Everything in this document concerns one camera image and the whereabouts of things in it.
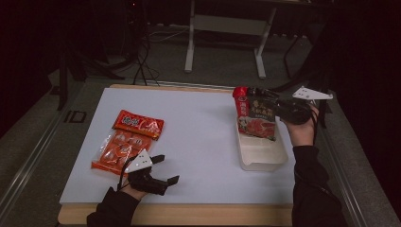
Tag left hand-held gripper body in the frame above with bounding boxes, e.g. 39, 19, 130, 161
124, 148, 170, 197

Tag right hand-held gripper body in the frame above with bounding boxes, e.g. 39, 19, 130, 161
276, 85, 334, 125

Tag red and black sauce packet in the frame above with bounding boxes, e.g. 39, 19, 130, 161
232, 86, 279, 142

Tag orange sausage packet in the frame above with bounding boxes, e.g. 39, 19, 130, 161
91, 109, 165, 176

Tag white plastic bin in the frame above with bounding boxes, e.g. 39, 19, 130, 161
235, 121, 289, 172

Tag person's left hand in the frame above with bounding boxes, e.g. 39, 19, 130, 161
121, 181, 149, 201

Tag person's right hand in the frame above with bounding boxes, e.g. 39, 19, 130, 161
281, 105, 320, 148

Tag white table sheet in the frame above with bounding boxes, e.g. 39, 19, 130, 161
60, 87, 297, 205

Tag black chair base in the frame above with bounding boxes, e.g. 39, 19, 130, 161
270, 32, 333, 93

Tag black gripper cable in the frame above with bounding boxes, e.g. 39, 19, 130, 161
117, 153, 140, 192

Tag white metal table frame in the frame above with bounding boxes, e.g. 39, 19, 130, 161
183, 0, 278, 79

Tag aluminium rail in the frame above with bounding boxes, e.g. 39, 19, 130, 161
0, 107, 69, 218
316, 124, 368, 227

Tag black floor cables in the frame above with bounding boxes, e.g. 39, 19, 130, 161
131, 37, 160, 87

